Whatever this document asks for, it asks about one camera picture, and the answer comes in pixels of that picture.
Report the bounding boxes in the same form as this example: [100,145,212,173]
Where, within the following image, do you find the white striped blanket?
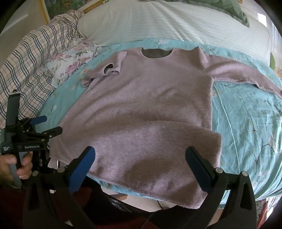
[76,0,271,64]

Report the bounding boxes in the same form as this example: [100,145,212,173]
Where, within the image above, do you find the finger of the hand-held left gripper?
[22,116,48,127]
[29,126,63,143]

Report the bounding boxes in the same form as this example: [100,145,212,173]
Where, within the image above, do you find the plaid blanket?
[0,11,85,130]

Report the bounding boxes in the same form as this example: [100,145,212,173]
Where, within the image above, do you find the person's left hand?
[0,152,33,183]

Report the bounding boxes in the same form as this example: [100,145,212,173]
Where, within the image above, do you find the mauve towel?
[50,47,282,209]

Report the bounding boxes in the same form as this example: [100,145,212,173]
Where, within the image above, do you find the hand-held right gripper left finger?
[23,146,96,229]

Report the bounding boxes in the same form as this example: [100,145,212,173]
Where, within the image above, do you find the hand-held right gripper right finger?
[185,146,257,229]

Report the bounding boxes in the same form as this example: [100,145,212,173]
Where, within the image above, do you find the white pink floral cloth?
[45,37,103,88]

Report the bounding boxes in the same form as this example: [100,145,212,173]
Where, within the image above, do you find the yellow framed picture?
[40,0,104,24]

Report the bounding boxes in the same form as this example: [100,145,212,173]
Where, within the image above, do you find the green pillow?
[185,0,250,28]

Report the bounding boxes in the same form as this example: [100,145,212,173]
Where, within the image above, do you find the teal floral quilt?
[36,38,282,201]

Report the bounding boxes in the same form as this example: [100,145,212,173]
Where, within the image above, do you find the black cable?
[141,199,168,229]

